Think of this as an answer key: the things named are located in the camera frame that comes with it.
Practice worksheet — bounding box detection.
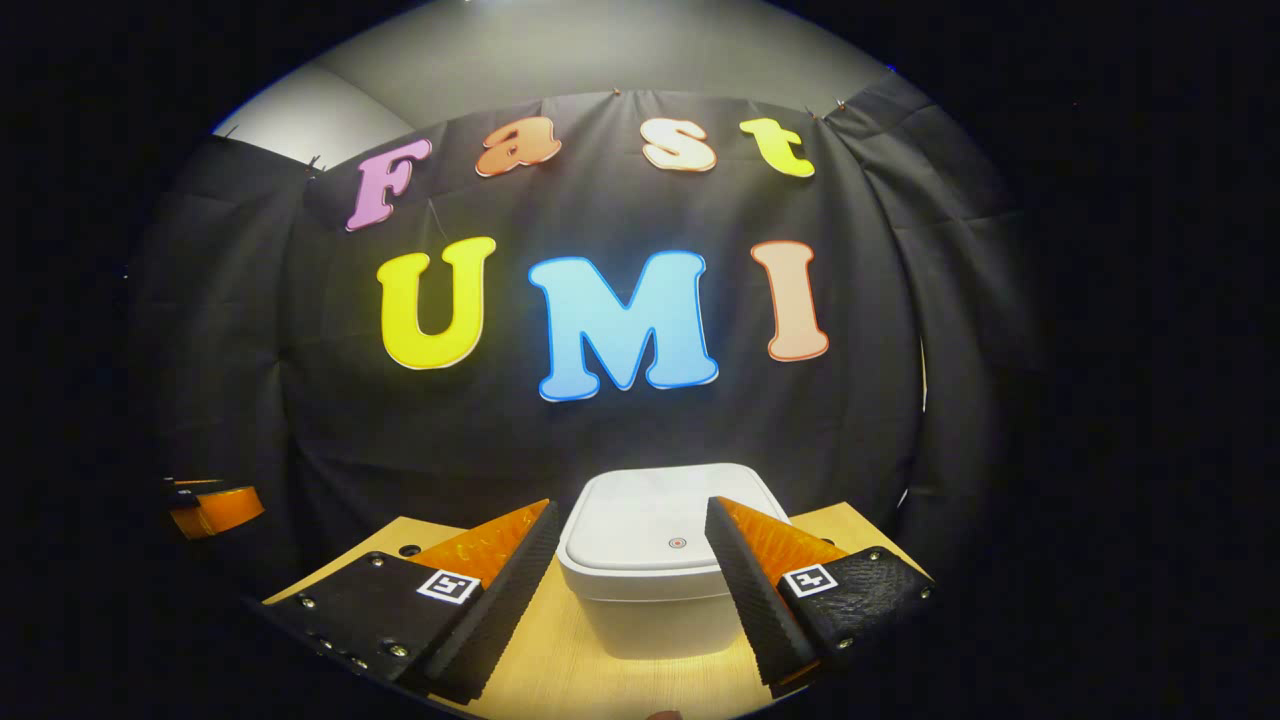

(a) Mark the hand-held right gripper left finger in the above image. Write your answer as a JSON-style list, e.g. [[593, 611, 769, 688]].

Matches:
[[262, 499, 561, 704]]

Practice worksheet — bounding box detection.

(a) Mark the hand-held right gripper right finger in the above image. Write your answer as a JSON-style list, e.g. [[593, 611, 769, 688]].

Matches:
[[706, 496, 936, 698]]

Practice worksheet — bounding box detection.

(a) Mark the white desktop garbage bin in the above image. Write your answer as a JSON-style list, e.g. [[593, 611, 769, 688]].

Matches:
[[556, 462, 791, 661]]

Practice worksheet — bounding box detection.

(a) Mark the wooden desktop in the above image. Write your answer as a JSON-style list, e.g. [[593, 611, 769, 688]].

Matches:
[[262, 500, 926, 720]]

